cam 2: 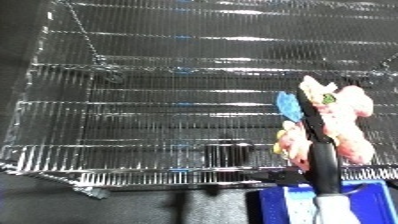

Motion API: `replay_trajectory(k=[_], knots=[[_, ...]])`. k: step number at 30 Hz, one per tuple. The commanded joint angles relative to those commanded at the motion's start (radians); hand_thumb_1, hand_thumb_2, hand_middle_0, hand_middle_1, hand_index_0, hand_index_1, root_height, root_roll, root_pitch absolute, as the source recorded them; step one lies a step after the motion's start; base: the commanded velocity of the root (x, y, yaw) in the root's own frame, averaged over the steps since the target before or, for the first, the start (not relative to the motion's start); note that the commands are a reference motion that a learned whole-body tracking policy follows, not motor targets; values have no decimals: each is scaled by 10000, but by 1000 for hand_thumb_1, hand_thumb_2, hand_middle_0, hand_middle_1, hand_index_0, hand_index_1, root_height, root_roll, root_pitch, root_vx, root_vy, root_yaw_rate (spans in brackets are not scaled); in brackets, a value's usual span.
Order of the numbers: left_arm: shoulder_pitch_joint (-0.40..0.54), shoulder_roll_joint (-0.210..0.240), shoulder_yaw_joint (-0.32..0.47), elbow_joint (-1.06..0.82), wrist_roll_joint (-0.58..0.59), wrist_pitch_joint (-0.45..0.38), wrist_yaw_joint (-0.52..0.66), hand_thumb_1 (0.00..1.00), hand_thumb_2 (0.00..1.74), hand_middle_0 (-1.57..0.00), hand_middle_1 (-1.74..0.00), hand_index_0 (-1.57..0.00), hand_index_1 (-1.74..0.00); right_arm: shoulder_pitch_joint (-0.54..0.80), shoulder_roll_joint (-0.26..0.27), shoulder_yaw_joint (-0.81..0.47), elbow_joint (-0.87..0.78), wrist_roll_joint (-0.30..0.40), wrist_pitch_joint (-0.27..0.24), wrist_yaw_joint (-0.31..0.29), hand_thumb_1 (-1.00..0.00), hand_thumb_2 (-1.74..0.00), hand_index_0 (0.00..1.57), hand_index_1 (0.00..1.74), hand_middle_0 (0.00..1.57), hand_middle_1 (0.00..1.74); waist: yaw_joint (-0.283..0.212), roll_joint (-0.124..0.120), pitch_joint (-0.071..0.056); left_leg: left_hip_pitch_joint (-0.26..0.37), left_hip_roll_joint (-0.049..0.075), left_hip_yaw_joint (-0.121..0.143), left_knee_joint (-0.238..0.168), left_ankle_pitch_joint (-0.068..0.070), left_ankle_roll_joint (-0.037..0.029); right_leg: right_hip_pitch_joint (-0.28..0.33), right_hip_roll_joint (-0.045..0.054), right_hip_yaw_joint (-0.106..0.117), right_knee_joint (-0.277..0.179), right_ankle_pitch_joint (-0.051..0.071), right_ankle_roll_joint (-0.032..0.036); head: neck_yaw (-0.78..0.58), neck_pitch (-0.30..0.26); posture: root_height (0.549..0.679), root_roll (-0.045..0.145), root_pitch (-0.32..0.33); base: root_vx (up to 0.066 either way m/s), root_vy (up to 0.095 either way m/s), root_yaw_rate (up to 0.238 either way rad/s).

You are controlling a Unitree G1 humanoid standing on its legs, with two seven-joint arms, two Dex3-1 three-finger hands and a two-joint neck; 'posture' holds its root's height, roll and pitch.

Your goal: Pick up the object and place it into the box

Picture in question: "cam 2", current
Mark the pink soft toy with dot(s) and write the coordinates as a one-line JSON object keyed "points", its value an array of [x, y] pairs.
{"points": [[349, 110]]}

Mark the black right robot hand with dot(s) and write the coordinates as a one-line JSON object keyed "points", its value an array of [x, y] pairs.
{"points": [[326, 166]]}

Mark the pale right robot forearm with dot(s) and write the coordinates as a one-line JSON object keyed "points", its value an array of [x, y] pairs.
{"points": [[336, 210]]}

